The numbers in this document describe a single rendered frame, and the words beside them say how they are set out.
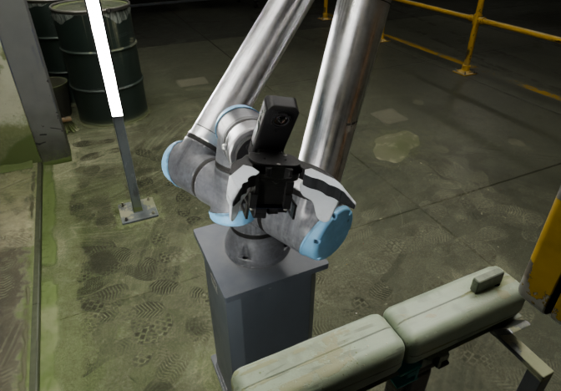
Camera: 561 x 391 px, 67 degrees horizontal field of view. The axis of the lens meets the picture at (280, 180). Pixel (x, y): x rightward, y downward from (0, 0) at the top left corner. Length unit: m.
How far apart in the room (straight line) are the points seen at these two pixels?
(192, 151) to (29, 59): 2.26
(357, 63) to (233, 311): 0.72
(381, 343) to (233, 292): 0.76
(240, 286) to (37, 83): 2.24
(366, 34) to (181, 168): 0.46
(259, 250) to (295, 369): 0.80
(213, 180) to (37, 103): 2.41
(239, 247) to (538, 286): 0.99
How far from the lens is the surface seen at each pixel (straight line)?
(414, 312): 0.44
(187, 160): 0.86
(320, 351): 0.40
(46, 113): 3.15
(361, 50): 0.93
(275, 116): 0.55
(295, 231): 0.99
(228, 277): 1.17
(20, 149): 3.26
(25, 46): 3.03
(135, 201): 2.54
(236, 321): 1.24
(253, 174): 0.52
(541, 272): 0.25
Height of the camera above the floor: 1.47
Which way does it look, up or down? 32 degrees down
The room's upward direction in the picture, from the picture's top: straight up
